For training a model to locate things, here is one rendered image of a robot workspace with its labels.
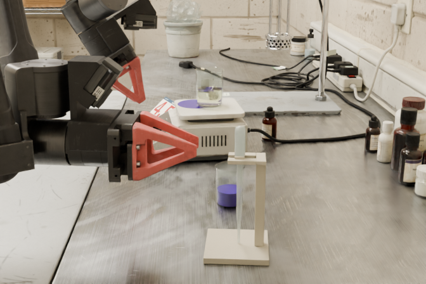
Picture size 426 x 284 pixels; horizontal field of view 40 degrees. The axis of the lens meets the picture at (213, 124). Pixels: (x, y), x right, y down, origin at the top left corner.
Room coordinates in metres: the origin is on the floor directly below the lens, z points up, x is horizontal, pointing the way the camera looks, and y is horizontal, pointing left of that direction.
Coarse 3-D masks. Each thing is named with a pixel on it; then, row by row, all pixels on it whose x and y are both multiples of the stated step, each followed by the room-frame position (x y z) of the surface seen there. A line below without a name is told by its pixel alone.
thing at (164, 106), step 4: (164, 100) 1.31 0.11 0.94; (160, 104) 1.31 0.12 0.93; (164, 104) 1.30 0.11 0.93; (168, 104) 1.28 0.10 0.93; (156, 108) 1.30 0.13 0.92; (160, 108) 1.29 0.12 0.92; (164, 108) 1.28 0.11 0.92; (168, 108) 1.27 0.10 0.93; (172, 108) 1.25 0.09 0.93; (152, 112) 1.30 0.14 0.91; (156, 112) 1.29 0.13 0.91; (160, 112) 1.27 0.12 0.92; (164, 112) 1.26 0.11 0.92
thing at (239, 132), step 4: (236, 128) 0.67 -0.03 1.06; (240, 128) 0.67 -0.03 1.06; (244, 128) 0.67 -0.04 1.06; (236, 132) 0.67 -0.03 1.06; (240, 132) 0.67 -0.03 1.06; (244, 132) 0.67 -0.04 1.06; (236, 136) 0.67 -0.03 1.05; (240, 136) 0.67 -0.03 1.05; (244, 136) 0.67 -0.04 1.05; (236, 140) 0.67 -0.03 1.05; (240, 140) 0.67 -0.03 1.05; (244, 140) 0.67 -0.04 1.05; (236, 144) 0.67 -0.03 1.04; (240, 144) 0.67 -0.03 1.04; (244, 144) 0.67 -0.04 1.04; (236, 148) 0.67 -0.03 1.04; (240, 148) 0.67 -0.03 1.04; (244, 148) 0.67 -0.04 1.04; (236, 152) 0.67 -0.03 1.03; (240, 152) 0.67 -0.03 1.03; (244, 152) 0.67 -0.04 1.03; (244, 156) 0.67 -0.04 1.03
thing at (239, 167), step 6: (240, 168) 0.67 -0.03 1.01; (240, 174) 0.67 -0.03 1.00; (240, 180) 0.67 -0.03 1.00; (240, 186) 0.67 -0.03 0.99; (240, 192) 0.67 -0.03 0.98; (240, 198) 0.67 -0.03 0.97; (240, 204) 0.67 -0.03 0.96; (240, 210) 0.67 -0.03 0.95; (240, 216) 0.67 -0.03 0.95; (240, 222) 0.67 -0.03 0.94
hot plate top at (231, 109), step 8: (176, 104) 1.07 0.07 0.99; (224, 104) 1.07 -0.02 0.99; (232, 104) 1.07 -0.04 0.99; (184, 112) 1.01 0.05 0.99; (192, 112) 1.01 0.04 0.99; (200, 112) 1.01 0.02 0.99; (208, 112) 1.01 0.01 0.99; (216, 112) 1.01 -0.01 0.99; (224, 112) 1.01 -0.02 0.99; (232, 112) 1.01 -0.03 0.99; (240, 112) 1.01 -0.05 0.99
